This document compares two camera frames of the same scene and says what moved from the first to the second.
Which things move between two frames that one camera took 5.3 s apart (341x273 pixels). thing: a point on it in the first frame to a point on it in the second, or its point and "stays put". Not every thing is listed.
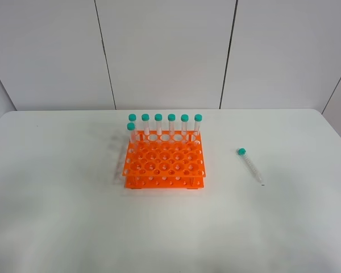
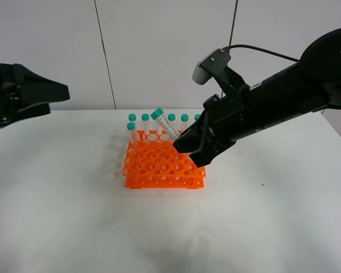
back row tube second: x=145 y=117 stays put
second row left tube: x=133 y=135 stays put
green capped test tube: x=241 y=151 to x=168 y=128
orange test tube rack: x=166 y=159 stays put
